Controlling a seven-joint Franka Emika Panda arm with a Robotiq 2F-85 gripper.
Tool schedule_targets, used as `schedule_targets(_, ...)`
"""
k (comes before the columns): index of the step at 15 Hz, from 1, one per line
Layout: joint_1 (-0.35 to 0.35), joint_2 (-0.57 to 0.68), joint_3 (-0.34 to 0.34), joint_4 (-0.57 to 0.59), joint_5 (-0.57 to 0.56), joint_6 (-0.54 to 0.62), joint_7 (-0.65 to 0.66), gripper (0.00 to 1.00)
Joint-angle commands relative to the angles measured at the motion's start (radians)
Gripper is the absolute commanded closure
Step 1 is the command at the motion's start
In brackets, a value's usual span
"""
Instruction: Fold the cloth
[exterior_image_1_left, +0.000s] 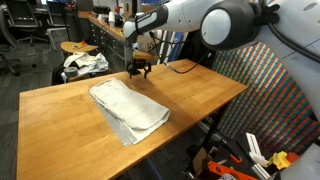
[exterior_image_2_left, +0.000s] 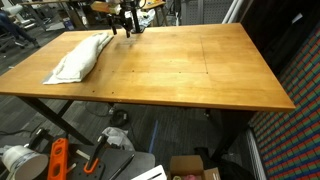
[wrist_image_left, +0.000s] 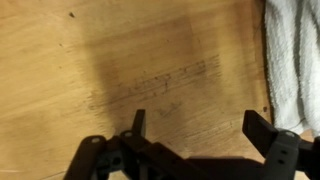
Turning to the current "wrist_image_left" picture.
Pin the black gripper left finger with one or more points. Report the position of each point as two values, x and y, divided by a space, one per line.
133 156

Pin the white terry cloth towel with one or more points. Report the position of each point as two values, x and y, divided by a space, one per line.
290 60

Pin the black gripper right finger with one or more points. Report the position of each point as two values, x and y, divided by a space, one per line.
286 153

